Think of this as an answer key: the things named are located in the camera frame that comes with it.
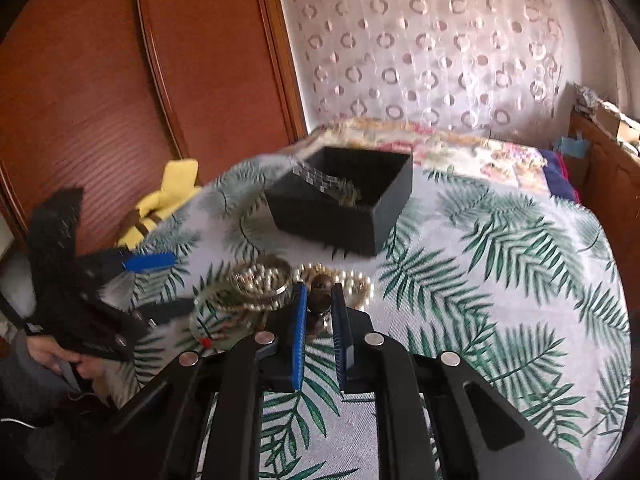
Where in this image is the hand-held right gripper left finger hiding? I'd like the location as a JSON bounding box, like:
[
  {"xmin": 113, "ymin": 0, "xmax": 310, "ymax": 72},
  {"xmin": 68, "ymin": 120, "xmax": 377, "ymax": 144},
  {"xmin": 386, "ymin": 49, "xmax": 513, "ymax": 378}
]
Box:
[{"xmin": 55, "ymin": 281, "xmax": 308, "ymax": 480}]

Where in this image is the blue blanket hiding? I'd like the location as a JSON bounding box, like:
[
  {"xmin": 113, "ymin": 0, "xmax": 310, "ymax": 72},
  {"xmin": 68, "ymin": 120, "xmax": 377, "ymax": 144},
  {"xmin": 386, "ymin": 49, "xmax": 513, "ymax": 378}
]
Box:
[{"xmin": 539, "ymin": 149, "xmax": 581, "ymax": 203}]

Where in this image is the person's left forearm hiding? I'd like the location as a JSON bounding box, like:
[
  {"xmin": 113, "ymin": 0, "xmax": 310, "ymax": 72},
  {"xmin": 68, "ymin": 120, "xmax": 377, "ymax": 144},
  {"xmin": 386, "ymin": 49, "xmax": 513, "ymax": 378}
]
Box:
[{"xmin": 0, "ymin": 332, "xmax": 66, "ymax": 426}]

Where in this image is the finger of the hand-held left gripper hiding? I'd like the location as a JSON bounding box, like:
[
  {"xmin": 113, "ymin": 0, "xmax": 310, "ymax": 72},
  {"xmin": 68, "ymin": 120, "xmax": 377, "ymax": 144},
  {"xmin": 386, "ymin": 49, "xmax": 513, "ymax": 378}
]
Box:
[
  {"xmin": 131, "ymin": 300, "xmax": 197, "ymax": 327},
  {"xmin": 80, "ymin": 251, "xmax": 179, "ymax": 281}
]

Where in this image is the cardboard box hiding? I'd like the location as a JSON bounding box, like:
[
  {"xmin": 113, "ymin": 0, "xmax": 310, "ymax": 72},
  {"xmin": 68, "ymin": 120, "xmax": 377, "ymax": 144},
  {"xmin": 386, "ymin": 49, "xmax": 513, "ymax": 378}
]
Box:
[{"xmin": 595, "ymin": 101, "xmax": 640, "ymax": 145}]

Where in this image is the yellow plush toy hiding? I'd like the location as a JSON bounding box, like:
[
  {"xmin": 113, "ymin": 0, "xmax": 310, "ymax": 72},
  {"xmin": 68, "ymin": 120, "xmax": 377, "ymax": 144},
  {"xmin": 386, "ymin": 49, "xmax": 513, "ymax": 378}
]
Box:
[{"xmin": 117, "ymin": 159, "xmax": 203, "ymax": 250}]

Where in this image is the black jewelry box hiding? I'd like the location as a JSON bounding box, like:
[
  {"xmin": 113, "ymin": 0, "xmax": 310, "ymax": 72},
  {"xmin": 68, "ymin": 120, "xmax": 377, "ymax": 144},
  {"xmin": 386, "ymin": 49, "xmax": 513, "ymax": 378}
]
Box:
[{"xmin": 264, "ymin": 146, "xmax": 414, "ymax": 257}]

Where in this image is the wooden cabinet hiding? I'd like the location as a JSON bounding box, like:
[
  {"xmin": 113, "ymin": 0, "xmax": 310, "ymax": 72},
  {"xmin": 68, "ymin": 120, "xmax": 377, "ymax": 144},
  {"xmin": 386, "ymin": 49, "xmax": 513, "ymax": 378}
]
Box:
[{"xmin": 567, "ymin": 110, "xmax": 640, "ymax": 246}]

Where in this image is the metal bangle set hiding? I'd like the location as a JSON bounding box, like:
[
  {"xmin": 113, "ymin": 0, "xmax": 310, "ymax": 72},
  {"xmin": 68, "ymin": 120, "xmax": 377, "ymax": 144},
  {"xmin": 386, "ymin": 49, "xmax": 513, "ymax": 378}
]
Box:
[{"xmin": 227, "ymin": 257, "xmax": 294, "ymax": 311}]

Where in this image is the brown wooden bead bracelet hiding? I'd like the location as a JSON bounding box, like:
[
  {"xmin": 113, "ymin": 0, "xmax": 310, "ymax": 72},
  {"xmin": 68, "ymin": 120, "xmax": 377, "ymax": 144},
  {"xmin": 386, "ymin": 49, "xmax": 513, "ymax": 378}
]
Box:
[{"xmin": 310, "ymin": 275, "xmax": 334, "ymax": 311}]

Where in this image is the blue paper cutout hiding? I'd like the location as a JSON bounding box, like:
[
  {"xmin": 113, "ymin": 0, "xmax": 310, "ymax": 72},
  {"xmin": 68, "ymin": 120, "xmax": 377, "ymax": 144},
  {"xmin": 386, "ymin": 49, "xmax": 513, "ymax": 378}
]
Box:
[{"xmin": 557, "ymin": 132, "xmax": 592, "ymax": 159}]

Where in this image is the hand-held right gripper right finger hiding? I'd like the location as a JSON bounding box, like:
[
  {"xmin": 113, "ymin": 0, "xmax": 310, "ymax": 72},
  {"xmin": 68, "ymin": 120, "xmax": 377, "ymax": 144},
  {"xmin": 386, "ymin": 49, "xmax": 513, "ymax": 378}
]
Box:
[{"xmin": 331, "ymin": 282, "xmax": 583, "ymax": 480}]

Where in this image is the patterned bag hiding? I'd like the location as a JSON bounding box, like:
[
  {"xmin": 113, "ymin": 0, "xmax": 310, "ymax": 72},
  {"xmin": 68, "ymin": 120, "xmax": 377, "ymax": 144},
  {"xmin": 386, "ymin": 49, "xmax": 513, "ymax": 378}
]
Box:
[{"xmin": 572, "ymin": 82, "xmax": 602, "ymax": 112}]

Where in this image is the leaf-print blanket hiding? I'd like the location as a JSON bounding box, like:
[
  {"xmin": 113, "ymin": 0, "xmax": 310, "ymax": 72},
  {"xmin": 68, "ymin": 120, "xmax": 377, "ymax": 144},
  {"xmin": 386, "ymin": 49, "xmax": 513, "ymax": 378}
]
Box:
[{"xmin": 120, "ymin": 152, "xmax": 632, "ymax": 480}]

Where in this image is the wooden wardrobe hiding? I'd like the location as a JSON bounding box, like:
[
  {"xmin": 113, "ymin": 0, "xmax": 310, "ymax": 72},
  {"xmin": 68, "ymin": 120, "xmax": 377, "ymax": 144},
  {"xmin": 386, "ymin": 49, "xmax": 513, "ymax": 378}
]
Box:
[{"xmin": 0, "ymin": 0, "xmax": 308, "ymax": 261}]

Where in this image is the floral blanket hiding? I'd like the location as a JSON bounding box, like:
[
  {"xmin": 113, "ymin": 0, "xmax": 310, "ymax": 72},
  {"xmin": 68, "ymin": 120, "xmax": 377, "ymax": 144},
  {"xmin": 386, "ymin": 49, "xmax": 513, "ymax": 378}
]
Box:
[{"xmin": 280, "ymin": 116, "xmax": 548, "ymax": 193}]

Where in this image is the circle-pattern curtain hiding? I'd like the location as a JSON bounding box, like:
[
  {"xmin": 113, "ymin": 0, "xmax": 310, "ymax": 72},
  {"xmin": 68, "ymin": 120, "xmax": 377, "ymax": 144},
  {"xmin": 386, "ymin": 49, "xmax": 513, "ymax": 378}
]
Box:
[{"xmin": 277, "ymin": 0, "xmax": 576, "ymax": 136}]

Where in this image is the person's left hand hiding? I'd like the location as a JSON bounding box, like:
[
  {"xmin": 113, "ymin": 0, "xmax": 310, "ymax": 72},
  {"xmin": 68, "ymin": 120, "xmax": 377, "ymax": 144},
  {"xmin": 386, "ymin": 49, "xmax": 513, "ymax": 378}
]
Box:
[{"xmin": 25, "ymin": 335, "xmax": 101, "ymax": 396}]

